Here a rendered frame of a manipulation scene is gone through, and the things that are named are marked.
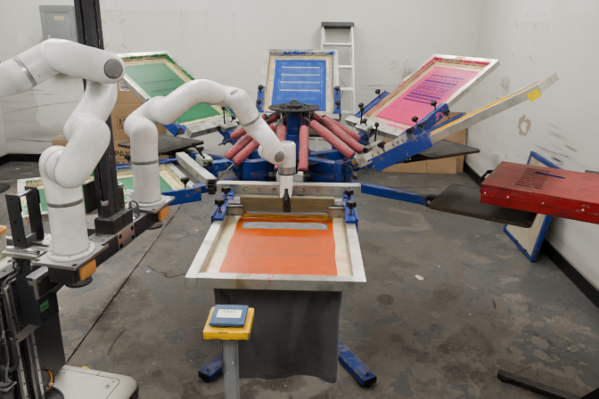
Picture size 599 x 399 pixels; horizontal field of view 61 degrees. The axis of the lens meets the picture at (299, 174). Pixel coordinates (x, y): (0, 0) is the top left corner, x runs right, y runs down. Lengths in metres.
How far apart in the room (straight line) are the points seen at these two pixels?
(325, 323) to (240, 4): 4.87
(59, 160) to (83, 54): 0.28
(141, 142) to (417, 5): 4.85
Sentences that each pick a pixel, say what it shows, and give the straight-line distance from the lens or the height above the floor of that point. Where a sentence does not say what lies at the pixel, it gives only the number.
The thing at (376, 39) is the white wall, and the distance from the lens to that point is 6.23.
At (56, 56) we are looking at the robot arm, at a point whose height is 1.70.
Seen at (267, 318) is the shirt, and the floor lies 0.79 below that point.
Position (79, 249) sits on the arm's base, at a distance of 1.59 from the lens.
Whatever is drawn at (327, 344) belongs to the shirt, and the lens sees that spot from 1.91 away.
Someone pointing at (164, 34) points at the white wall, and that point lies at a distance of 6.44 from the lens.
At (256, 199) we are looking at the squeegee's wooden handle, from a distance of 2.19.
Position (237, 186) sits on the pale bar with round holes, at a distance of 2.43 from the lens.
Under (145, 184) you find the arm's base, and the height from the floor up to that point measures 1.22.
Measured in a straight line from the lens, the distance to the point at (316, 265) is 1.83.
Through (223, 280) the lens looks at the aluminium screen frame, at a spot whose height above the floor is 0.98.
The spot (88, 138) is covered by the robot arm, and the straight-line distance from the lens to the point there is 1.43.
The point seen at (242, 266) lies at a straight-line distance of 1.83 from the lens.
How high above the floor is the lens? 1.79
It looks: 17 degrees down
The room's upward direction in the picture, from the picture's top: 1 degrees clockwise
